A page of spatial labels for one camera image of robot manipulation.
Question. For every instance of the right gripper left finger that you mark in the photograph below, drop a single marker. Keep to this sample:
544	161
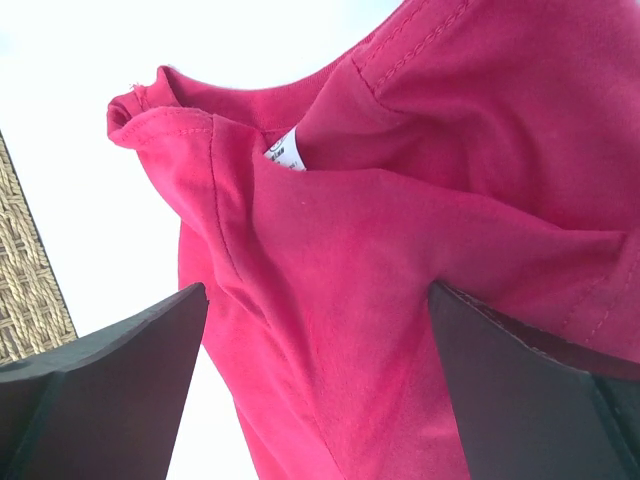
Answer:
107	405

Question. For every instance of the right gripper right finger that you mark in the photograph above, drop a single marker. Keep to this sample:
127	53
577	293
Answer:
528	404

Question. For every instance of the wicker laundry basket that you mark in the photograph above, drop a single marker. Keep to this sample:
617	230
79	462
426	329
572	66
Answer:
34	315

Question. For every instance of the pink t shirt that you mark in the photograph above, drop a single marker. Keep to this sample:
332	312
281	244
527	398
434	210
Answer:
492	145

